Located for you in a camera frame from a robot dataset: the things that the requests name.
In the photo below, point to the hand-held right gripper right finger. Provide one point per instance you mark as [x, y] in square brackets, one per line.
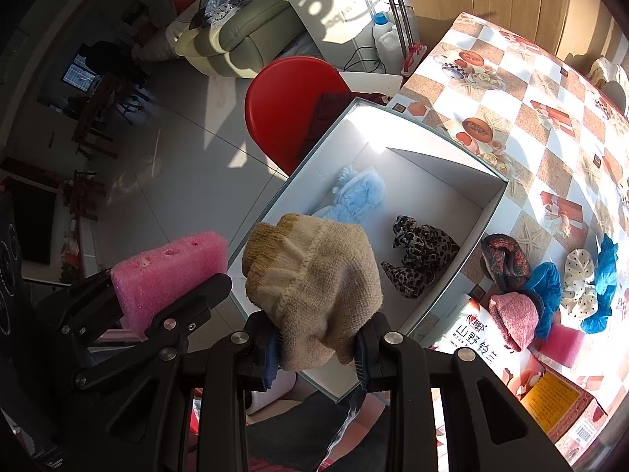
[362, 359]

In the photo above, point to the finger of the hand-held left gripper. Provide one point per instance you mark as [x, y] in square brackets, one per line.
[196, 300]
[81, 314]

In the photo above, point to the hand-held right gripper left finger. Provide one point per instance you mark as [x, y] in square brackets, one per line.
[271, 359]

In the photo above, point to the pink foam sponge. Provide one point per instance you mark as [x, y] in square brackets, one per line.
[565, 346]
[167, 270]

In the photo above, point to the beige knit sock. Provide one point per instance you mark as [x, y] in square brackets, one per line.
[314, 285]

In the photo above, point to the white cardboard box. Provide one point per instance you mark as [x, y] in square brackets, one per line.
[432, 187]

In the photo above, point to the cream polka dot scrunchie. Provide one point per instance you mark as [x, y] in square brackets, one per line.
[580, 280]

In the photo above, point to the white tv cabinet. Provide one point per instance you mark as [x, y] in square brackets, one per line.
[78, 250]

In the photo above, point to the black television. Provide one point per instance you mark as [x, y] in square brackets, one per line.
[34, 221]

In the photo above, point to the leopard print scrunchie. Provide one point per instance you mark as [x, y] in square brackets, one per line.
[422, 250]

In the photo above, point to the pink knit bootie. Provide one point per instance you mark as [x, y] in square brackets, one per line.
[513, 319]

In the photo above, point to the light blue fluffy scrunchie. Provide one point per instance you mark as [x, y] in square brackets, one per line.
[356, 196]

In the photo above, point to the printed tissue box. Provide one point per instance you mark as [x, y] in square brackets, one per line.
[555, 398]

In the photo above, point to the dark wooden chair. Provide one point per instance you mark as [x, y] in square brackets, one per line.
[105, 113]

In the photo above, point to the red plastic chair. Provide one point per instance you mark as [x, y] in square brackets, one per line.
[285, 103]

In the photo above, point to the lit monitor screen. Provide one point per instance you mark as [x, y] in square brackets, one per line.
[77, 74]

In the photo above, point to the white pillow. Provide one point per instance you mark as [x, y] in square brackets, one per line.
[155, 46]

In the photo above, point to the pale green sofa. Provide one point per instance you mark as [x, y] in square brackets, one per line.
[245, 34]

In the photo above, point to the white flat board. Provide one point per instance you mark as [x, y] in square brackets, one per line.
[373, 82]

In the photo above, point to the checkered printed tablecloth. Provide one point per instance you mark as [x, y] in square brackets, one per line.
[565, 157]

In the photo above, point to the red white mop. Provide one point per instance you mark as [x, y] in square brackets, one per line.
[415, 59]

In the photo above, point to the white plastic jug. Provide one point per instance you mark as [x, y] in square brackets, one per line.
[390, 46]

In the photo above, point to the white printed appliance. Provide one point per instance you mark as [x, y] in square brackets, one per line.
[339, 10]

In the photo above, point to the white bottle blue cap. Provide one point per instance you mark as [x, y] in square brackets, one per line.
[379, 22]

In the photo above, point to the cream patterned cloth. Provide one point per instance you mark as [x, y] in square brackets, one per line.
[607, 76]

